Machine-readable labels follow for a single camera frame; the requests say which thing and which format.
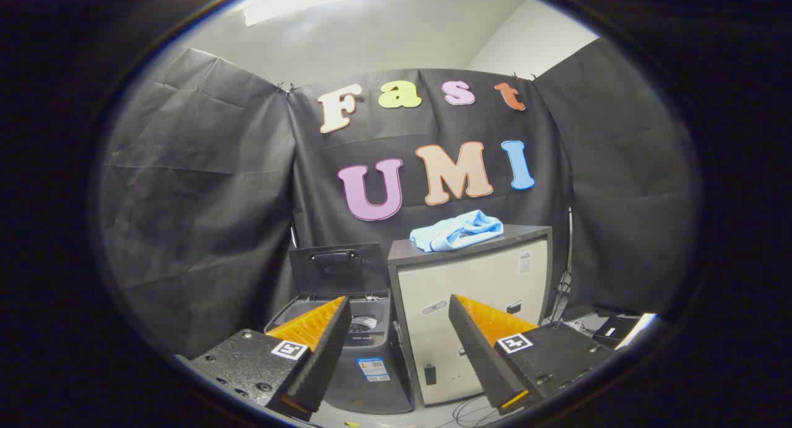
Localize beige cabinet with dark top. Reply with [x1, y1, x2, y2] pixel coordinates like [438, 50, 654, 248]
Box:
[387, 225, 553, 408]

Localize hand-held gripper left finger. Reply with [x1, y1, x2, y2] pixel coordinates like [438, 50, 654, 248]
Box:
[176, 296, 352, 422]

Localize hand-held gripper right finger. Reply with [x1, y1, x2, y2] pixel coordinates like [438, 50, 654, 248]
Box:
[449, 294, 616, 416]

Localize black backdrop cloth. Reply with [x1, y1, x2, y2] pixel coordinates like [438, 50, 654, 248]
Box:
[99, 38, 703, 361]

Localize light blue shirt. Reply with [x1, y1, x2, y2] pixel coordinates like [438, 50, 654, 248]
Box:
[410, 210, 504, 253]

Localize dark washing machine lid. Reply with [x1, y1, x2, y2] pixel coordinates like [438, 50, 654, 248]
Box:
[289, 242, 390, 300]

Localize black floor cables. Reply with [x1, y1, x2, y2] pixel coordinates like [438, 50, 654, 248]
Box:
[436, 394, 505, 427]

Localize black box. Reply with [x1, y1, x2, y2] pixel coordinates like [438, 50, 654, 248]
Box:
[593, 315, 641, 349]

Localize grey washing machine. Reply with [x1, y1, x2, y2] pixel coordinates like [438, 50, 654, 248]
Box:
[264, 291, 415, 415]

